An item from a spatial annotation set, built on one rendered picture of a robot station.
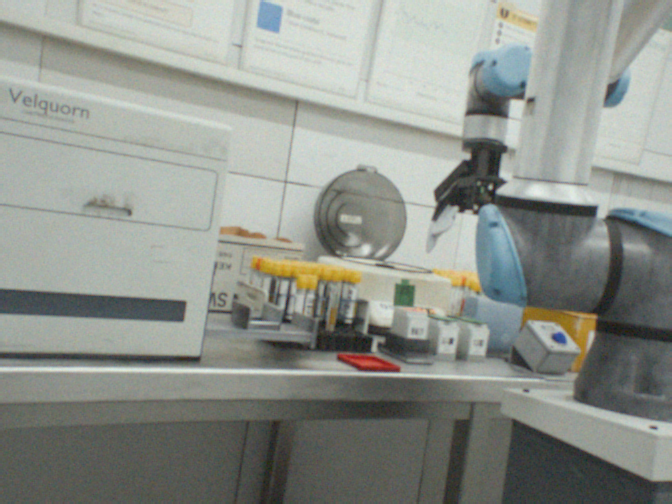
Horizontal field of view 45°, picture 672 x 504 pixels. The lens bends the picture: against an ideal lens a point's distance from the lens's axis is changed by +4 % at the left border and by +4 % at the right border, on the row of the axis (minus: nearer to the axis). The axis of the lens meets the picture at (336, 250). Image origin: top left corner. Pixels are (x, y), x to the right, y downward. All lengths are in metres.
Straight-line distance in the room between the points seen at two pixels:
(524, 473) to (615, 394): 0.15
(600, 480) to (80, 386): 0.58
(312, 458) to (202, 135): 1.11
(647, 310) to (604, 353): 0.07
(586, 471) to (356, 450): 1.09
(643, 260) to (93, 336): 0.63
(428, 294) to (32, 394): 0.83
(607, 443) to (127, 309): 0.56
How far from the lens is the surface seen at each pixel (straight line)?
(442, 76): 1.97
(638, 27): 1.18
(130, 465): 1.75
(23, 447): 1.68
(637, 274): 0.96
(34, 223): 0.93
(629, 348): 0.98
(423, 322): 1.25
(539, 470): 1.01
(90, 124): 0.94
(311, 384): 1.05
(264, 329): 1.06
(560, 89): 0.94
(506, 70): 1.27
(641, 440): 0.89
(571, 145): 0.94
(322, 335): 1.20
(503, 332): 1.46
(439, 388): 1.18
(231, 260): 1.33
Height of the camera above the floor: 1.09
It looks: 3 degrees down
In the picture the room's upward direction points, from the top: 9 degrees clockwise
